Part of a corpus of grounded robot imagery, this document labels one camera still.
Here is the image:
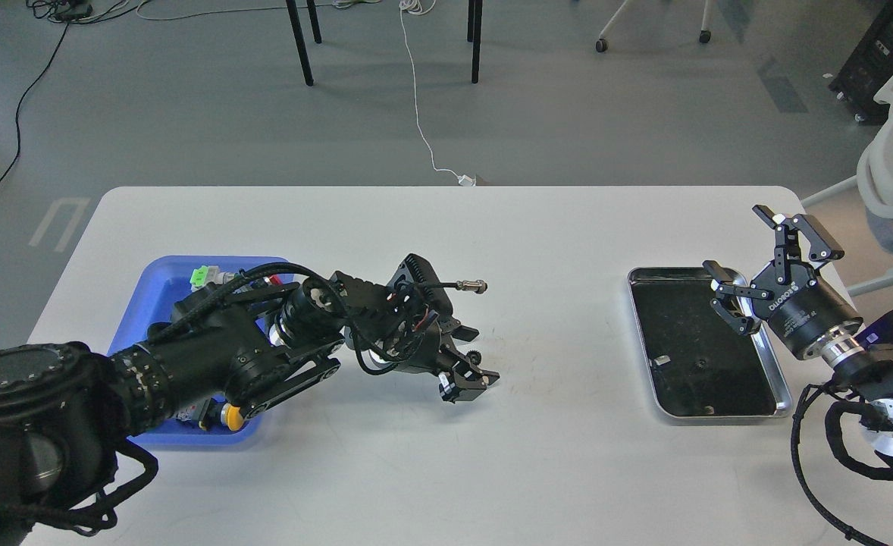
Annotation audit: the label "green terminal connector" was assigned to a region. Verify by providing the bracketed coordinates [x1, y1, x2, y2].
[189, 265, 239, 293]

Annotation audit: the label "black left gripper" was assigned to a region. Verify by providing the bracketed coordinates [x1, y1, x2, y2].
[356, 311, 500, 402]

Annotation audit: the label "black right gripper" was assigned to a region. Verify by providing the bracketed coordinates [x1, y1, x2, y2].
[703, 205, 863, 360]

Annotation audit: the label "silver metal tray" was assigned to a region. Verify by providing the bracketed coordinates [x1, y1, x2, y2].
[628, 266, 793, 425]

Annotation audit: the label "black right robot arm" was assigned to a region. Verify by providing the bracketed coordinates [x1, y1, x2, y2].
[703, 205, 893, 545]

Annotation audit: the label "white chair base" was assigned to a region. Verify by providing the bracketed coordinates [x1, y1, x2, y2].
[594, 1, 716, 53]

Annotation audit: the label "blue plastic tray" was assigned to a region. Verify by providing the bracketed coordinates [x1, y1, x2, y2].
[109, 255, 284, 450]

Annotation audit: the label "black table legs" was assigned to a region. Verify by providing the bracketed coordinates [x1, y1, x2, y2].
[286, 0, 484, 86]

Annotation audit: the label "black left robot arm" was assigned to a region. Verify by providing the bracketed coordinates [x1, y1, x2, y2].
[0, 253, 499, 545]

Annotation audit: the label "black equipment case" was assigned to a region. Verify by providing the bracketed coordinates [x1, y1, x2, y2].
[829, 1, 893, 125]

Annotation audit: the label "yellow push button switch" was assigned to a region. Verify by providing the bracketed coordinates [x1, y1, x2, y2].
[174, 400, 249, 432]

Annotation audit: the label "white floor cable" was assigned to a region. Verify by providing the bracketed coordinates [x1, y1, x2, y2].
[136, 0, 476, 187]

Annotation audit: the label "black floor cable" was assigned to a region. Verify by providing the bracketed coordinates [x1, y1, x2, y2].
[0, 0, 136, 287]

